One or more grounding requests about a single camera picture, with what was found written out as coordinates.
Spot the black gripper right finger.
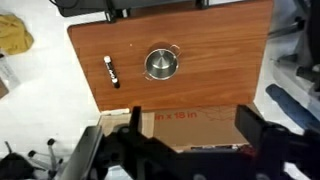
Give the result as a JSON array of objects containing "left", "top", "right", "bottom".
[{"left": 234, "top": 104, "right": 320, "bottom": 164}]

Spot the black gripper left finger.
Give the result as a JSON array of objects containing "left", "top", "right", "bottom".
[{"left": 103, "top": 105, "right": 178, "bottom": 168}]

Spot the black marker with white cap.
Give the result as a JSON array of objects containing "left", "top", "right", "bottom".
[{"left": 103, "top": 55, "right": 121, "bottom": 89}]

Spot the small steel pot bowl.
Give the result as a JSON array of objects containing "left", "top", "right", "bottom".
[{"left": 143, "top": 44, "right": 182, "bottom": 82}]

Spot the brown cardboard box sheet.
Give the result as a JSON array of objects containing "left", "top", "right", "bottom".
[{"left": 98, "top": 104, "right": 264, "bottom": 153}]

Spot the office chair wheel base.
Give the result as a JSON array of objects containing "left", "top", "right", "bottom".
[{"left": 0, "top": 138, "right": 66, "bottom": 180}]

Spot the black perforated breadboard plate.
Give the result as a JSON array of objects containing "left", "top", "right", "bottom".
[{"left": 49, "top": 0, "right": 201, "bottom": 18}]

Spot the white paper sheet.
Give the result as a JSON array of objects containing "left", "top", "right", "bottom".
[{"left": 0, "top": 53, "right": 22, "bottom": 91}]

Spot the yellow cloth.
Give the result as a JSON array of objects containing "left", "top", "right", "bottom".
[{"left": 0, "top": 13, "right": 35, "bottom": 56}]

